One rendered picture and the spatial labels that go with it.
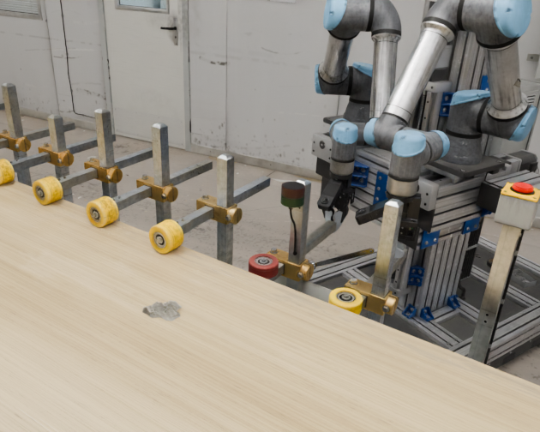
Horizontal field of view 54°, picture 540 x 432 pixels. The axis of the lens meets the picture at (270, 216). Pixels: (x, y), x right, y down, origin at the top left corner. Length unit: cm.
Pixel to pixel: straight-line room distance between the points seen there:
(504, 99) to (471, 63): 38
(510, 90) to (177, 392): 122
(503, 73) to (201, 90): 341
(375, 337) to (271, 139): 343
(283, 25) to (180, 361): 346
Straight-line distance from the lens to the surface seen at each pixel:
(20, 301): 134
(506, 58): 161
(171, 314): 120
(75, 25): 553
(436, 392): 110
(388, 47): 180
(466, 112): 184
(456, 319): 255
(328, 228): 169
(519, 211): 118
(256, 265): 138
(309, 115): 429
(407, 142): 129
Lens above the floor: 162
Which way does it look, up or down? 26 degrees down
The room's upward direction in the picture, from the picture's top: 3 degrees clockwise
